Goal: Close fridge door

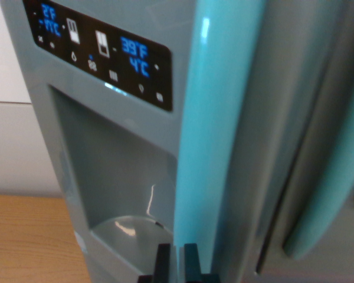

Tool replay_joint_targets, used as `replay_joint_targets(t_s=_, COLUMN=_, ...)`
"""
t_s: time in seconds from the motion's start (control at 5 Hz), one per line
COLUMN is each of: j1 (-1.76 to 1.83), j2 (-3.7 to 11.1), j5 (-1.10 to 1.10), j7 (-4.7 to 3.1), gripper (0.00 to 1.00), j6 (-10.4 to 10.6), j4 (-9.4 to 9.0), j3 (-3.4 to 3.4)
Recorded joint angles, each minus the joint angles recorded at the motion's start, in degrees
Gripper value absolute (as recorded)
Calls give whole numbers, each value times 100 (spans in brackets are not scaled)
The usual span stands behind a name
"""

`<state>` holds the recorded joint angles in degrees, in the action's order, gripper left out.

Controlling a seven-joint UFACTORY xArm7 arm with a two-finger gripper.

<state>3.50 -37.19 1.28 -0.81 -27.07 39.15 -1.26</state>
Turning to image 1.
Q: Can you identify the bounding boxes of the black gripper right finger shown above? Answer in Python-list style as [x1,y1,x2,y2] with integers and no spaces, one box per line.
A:
[178,243,221,283]

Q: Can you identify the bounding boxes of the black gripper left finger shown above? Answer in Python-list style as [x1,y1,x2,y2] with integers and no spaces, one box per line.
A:
[137,243,178,283]

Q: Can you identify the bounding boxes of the grey fridge door with dispenser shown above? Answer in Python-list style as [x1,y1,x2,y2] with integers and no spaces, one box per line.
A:
[0,0,322,283]

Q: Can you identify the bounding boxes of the grey fridge door with magnets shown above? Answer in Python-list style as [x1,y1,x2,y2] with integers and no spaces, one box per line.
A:
[255,0,354,283]

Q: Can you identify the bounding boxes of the light grey hinge cap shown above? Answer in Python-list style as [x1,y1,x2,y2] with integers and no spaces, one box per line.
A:
[74,232,87,253]

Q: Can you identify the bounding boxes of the black temperature display panel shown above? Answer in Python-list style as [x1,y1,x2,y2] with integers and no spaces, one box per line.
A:
[21,0,174,113]

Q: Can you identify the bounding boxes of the teal handle of dispenser door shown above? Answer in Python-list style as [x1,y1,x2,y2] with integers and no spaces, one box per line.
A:
[173,0,268,268]

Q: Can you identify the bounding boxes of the teal handle of magnet door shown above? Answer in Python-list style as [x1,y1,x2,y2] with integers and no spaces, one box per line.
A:
[282,54,354,261]

